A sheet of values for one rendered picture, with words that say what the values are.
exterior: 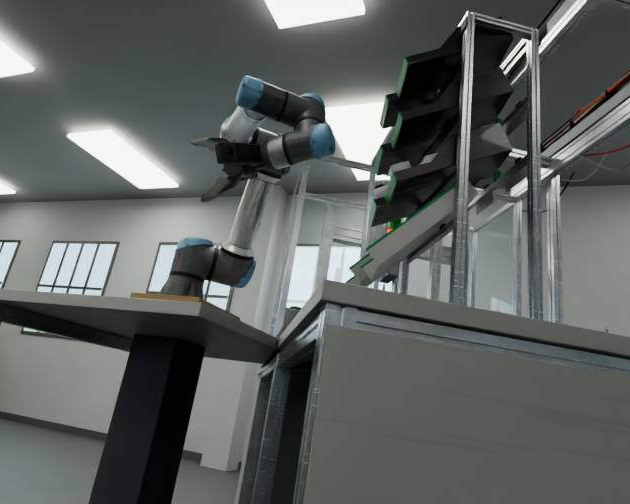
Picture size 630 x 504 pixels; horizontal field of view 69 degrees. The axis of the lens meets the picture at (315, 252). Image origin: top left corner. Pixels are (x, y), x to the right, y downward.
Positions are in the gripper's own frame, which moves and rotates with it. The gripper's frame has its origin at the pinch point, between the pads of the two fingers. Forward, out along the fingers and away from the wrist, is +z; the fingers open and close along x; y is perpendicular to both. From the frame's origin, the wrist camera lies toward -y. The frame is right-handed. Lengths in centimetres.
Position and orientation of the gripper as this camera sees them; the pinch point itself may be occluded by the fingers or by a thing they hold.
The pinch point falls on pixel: (193, 171)
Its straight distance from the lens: 119.6
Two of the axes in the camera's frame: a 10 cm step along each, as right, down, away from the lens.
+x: -1.8, -9.8, 0.2
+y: 2.7, -0.3, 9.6
